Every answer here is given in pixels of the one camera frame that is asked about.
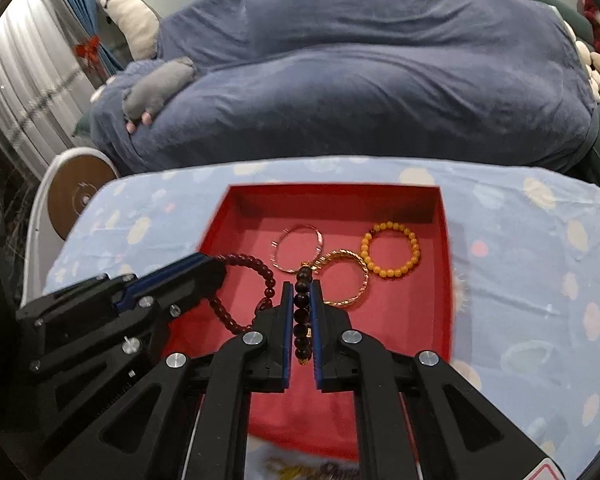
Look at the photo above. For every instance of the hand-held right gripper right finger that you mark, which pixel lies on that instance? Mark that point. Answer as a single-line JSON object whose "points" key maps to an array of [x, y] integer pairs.
{"points": [[370, 375]]}

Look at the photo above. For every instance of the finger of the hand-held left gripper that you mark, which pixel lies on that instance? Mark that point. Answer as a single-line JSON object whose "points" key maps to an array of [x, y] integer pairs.
{"points": [[145, 280], [195, 285]]}

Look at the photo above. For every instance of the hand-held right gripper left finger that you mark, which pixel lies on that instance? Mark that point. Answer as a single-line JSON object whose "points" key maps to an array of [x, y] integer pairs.
{"points": [[240, 375]]}

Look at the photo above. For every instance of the red cardboard box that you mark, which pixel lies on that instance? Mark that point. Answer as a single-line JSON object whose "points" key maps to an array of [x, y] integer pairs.
{"points": [[400, 310]]}

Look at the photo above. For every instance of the gold twisted bangle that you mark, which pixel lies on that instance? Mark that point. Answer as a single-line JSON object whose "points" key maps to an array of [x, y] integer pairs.
{"points": [[352, 300]]}

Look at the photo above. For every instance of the thin rose gold bangle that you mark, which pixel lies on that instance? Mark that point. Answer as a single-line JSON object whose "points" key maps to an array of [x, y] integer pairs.
{"points": [[276, 259]]}

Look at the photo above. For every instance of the round wooden side table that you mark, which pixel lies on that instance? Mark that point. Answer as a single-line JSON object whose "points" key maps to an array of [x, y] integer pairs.
{"points": [[75, 190]]}

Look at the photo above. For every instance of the printed light blue bedsheet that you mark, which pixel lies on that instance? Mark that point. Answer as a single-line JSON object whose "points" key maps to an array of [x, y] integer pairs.
{"points": [[520, 270]]}

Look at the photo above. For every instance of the grey plush toy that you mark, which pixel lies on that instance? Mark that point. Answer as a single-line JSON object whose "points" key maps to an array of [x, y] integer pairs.
{"points": [[155, 85]]}

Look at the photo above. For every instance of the white curtain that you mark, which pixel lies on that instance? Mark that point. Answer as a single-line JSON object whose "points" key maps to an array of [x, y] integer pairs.
{"points": [[25, 75]]}

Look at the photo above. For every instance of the red bow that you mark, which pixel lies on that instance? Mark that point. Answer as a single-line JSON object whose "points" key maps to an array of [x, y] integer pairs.
{"points": [[87, 49]]}

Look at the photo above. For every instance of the white plush toy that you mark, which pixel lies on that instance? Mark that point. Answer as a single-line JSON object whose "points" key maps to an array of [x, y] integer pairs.
{"points": [[130, 15]]}

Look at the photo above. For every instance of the blue-grey duvet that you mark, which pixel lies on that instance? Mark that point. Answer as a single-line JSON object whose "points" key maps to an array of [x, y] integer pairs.
{"points": [[370, 70]]}

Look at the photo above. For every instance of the blue curtain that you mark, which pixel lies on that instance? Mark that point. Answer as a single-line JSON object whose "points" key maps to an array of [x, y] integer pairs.
{"points": [[80, 0]]}

